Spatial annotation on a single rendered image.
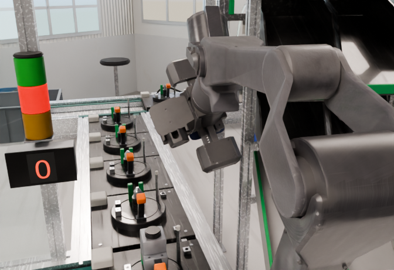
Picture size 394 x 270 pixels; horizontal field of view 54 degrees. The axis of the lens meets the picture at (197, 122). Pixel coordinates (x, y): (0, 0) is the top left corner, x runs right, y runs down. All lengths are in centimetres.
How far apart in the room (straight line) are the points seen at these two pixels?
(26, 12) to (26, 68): 10
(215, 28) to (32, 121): 39
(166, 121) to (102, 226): 51
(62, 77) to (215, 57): 498
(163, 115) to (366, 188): 38
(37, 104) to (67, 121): 114
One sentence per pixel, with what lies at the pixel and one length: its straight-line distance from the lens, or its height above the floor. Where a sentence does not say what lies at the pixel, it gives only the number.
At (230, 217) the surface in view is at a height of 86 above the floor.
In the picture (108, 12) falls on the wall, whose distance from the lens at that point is 577.
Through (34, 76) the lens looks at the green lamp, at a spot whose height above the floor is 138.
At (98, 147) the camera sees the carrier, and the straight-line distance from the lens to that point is 148.
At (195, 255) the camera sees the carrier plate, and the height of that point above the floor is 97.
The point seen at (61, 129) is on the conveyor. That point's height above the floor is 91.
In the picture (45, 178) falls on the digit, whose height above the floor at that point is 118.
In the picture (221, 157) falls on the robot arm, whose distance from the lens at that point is 58.
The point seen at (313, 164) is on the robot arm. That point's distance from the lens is 22.
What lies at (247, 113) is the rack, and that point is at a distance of 74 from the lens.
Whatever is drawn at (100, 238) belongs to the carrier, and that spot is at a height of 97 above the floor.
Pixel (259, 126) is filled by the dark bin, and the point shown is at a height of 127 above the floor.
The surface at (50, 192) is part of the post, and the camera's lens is 86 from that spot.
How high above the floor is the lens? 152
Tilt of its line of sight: 19 degrees down
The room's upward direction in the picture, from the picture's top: straight up
